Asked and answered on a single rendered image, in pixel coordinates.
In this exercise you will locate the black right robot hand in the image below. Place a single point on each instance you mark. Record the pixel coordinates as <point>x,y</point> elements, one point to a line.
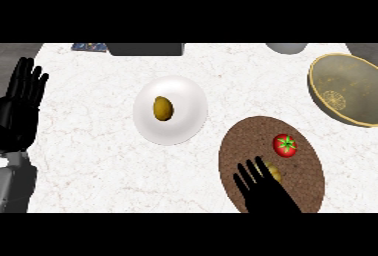
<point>268,195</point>

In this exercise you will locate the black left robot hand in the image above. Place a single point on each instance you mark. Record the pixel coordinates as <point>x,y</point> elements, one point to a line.
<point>17,113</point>

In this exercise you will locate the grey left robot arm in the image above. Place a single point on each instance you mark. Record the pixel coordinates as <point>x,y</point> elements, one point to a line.
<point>15,181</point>

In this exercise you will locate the yellow squash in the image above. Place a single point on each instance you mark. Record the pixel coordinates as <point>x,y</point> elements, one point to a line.
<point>275,173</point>

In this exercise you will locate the brown oval placemat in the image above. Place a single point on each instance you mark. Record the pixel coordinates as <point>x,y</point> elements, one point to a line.
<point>296,180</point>

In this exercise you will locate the olive yellow-rimmed bowl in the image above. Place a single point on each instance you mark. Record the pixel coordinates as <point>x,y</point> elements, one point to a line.
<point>344,90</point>

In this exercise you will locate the red tomato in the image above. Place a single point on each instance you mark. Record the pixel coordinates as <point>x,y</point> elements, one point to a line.
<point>285,145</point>

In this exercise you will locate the blue patterned flat object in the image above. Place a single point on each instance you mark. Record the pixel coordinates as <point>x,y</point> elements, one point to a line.
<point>89,46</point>

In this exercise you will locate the olive yellow oval vegetable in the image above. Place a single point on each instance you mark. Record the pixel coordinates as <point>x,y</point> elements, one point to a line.
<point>163,108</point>

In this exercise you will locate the white plate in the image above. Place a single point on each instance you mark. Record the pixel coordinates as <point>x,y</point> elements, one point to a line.
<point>170,110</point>

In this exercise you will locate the dark grey rectangular appliance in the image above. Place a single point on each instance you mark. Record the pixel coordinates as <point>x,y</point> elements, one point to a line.
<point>145,49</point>

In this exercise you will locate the grey round object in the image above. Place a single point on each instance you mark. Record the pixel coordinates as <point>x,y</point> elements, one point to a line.
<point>287,47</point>

